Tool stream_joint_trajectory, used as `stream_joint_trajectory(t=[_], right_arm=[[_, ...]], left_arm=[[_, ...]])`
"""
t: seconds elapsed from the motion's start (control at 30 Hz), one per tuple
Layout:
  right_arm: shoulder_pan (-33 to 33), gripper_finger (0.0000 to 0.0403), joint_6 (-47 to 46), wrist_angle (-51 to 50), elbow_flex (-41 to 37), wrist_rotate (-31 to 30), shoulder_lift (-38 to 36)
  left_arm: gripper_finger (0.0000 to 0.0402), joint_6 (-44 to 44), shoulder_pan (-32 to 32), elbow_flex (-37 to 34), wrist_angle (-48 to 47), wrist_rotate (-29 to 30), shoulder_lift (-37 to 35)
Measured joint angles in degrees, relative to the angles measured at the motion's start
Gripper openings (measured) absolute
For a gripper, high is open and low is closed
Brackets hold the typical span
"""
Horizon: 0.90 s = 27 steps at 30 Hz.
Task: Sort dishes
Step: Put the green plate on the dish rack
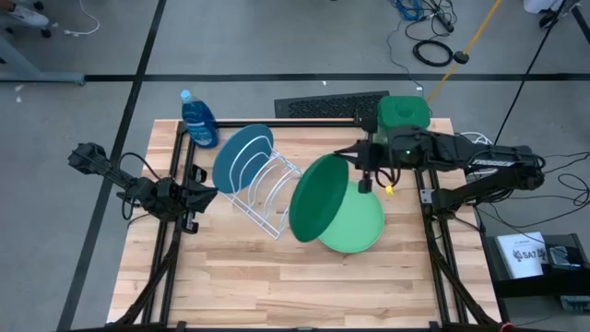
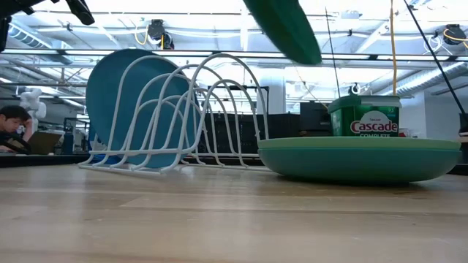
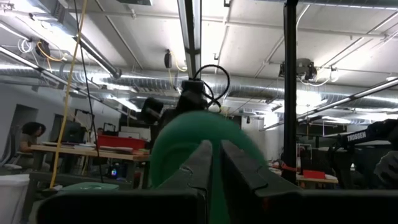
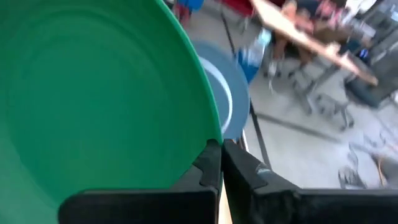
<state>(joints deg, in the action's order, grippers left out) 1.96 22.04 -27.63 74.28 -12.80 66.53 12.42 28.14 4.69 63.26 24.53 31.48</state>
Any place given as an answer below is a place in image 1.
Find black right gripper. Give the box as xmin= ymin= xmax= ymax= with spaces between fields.
xmin=333 ymin=116 xmax=419 ymax=195

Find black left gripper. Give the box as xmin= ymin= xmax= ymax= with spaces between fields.
xmin=158 ymin=164 xmax=219 ymax=234

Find dark blue plate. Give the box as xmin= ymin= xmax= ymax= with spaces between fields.
xmin=211 ymin=123 xmax=276 ymax=196

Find dark green plate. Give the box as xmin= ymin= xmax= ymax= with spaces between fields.
xmin=288 ymin=153 xmax=350 ymax=244

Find light green plate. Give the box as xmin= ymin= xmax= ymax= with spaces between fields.
xmin=317 ymin=180 xmax=386 ymax=255

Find black floor grille mat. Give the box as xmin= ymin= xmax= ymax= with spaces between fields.
xmin=274 ymin=89 xmax=391 ymax=120

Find green wipes container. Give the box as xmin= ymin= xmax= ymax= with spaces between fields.
xmin=372 ymin=94 xmax=432 ymax=145

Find blue dish soap bottle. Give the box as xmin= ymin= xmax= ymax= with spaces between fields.
xmin=180 ymin=89 xmax=220 ymax=150

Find black power strip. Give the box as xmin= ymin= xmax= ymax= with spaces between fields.
xmin=434 ymin=10 xmax=456 ymax=34

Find white box with label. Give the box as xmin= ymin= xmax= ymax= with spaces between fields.
xmin=495 ymin=231 xmax=550 ymax=280

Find black tripod pole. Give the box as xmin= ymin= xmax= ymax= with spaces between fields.
xmin=491 ymin=0 xmax=583 ymax=145

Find black side cart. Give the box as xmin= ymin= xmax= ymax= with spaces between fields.
xmin=482 ymin=231 xmax=590 ymax=315

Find grey desk leg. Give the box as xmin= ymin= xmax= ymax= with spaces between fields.
xmin=0 ymin=35 xmax=87 ymax=87

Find person's foot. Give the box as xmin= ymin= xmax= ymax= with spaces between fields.
xmin=522 ymin=0 xmax=583 ymax=30

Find white wire dish rack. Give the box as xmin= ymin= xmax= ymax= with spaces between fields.
xmin=215 ymin=135 xmax=304 ymax=242

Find coiled black cable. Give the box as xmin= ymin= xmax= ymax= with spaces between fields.
xmin=411 ymin=39 xmax=454 ymax=68

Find black metal table frame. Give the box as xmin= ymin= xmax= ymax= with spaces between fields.
xmin=109 ymin=116 xmax=504 ymax=332

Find yellow cord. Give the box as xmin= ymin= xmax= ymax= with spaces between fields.
xmin=425 ymin=0 xmax=504 ymax=104

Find blue cable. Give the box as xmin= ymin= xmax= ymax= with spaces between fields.
xmin=395 ymin=0 xmax=426 ymax=22

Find white floor cable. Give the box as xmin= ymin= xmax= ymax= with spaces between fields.
xmin=63 ymin=0 xmax=101 ymax=38

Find loose black floor cables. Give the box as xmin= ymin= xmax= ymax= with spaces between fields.
xmin=478 ymin=150 xmax=590 ymax=231

